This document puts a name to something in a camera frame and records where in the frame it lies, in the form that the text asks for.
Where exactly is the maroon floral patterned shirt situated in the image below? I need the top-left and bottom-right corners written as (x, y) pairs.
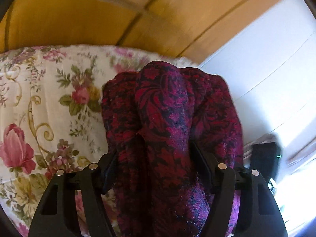
top-left (101, 61), bottom-right (243, 236)

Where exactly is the floral bed sheet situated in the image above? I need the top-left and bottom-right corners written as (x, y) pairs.
top-left (1, 45), bottom-right (194, 236)

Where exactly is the wooden panelled headboard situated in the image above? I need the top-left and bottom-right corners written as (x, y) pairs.
top-left (1, 0), bottom-right (281, 63)

